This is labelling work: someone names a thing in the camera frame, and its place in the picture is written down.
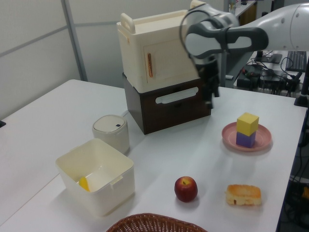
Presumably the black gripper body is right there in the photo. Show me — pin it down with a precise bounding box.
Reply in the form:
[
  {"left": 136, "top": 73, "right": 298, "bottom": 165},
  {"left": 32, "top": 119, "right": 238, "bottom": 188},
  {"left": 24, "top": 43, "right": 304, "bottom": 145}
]
[{"left": 195, "top": 57, "right": 221, "bottom": 83}]

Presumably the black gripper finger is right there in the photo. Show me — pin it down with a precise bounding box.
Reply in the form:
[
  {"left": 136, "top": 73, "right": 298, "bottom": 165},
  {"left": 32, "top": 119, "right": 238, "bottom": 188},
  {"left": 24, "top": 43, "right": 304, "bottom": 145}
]
[
  {"left": 211, "top": 77, "right": 221, "bottom": 98},
  {"left": 201, "top": 79, "right": 215, "bottom": 110}
]

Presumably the yellow cube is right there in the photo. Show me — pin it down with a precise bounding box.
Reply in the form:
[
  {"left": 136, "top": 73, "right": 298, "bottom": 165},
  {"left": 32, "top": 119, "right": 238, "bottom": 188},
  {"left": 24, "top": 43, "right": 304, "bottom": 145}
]
[{"left": 236, "top": 112, "right": 260, "bottom": 135}]

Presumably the purple cube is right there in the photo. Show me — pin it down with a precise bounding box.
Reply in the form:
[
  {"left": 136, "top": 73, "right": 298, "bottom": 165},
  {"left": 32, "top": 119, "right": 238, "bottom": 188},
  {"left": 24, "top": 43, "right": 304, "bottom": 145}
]
[{"left": 236, "top": 131, "right": 256, "bottom": 148}]

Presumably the dark wooden drawer box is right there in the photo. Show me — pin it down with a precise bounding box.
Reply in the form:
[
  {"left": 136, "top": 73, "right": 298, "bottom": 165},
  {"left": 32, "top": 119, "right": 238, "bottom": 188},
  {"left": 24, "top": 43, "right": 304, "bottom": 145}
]
[{"left": 122, "top": 72, "right": 213, "bottom": 135}]

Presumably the pink plate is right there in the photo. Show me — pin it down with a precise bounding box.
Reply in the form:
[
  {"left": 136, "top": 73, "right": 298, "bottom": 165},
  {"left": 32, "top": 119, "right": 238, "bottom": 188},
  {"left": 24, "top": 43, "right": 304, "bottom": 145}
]
[{"left": 221, "top": 122, "right": 273, "bottom": 152}]

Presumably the cream plastic cabinet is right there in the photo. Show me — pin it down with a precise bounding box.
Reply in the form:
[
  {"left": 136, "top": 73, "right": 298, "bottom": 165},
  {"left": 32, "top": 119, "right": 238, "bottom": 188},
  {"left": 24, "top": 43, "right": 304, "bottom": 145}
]
[{"left": 116, "top": 0, "right": 208, "bottom": 93}]

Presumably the black monitor base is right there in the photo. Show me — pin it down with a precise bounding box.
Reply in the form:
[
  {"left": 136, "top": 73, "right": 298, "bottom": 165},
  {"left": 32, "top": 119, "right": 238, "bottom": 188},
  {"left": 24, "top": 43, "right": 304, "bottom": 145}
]
[{"left": 253, "top": 49, "right": 283, "bottom": 64}]

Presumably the wooden background desk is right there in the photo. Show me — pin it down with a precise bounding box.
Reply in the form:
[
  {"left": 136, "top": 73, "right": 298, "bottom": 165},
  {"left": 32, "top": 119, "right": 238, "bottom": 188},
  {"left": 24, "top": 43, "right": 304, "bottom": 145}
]
[{"left": 235, "top": 0, "right": 258, "bottom": 26}]

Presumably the black keyboard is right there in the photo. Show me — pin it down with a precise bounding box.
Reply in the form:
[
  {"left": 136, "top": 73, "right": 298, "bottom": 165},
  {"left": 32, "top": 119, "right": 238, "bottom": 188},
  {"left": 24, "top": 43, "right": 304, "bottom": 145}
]
[{"left": 285, "top": 50, "right": 307, "bottom": 72}]

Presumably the red apple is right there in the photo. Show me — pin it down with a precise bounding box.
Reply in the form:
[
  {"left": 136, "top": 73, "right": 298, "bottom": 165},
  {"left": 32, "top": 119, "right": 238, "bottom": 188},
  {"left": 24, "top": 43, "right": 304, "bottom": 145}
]
[{"left": 174, "top": 176, "right": 198, "bottom": 203}]

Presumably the small cream trash can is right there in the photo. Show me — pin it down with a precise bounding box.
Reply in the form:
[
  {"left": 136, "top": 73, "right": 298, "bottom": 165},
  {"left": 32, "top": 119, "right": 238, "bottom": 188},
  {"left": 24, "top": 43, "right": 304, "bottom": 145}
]
[{"left": 92, "top": 115, "right": 130, "bottom": 155}]

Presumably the orange toasted bread piece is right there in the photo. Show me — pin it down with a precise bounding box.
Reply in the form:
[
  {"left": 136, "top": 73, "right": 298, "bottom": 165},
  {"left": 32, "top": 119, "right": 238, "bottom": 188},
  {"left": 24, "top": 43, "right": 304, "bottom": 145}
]
[{"left": 225, "top": 184, "right": 262, "bottom": 206}]

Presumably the brown wicker basket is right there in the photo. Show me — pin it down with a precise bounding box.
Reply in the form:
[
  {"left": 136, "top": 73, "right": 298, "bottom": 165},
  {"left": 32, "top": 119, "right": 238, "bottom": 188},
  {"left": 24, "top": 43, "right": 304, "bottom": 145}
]
[{"left": 106, "top": 212, "right": 208, "bottom": 232}]

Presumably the white plastic open bin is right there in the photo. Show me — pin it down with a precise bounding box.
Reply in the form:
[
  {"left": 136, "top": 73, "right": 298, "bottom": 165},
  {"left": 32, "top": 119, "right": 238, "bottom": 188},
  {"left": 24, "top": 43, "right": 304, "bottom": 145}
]
[{"left": 55, "top": 138, "right": 135, "bottom": 217}]

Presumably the yellow piece inside bin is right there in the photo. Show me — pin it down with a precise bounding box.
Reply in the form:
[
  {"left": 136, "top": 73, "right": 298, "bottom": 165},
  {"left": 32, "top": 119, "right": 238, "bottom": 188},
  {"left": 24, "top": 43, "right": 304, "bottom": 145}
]
[{"left": 79, "top": 176, "right": 90, "bottom": 193}]

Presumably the white drawer handle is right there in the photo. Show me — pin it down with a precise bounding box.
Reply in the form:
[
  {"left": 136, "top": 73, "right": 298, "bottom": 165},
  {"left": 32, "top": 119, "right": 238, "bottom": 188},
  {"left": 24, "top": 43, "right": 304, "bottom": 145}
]
[{"left": 155, "top": 87, "right": 199, "bottom": 105}]

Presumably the black power strip with cables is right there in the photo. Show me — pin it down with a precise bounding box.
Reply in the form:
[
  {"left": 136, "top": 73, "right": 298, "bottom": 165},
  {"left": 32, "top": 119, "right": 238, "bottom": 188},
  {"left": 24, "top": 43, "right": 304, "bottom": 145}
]
[{"left": 236, "top": 65, "right": 301, "bottom": 95}]

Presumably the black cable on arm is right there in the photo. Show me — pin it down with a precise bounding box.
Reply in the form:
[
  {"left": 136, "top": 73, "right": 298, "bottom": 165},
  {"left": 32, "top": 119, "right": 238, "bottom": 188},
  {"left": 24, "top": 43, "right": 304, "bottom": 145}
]
[{"left": 179, "top": 8, "right": 230, "bottom": 78}]

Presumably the orange cabinet door handle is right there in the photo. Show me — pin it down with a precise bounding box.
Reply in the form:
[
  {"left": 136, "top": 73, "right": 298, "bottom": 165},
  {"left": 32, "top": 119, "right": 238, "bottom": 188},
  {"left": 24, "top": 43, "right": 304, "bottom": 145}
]
[{"left": 146, "top": 53, "right": 155, "bottom": 78}]

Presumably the black clamp post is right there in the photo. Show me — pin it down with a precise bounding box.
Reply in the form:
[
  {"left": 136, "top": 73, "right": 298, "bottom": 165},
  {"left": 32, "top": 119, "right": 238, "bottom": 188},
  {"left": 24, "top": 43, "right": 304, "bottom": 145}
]
[{"left": 294, "top": 71, "right": 309, "bottom": 107}]

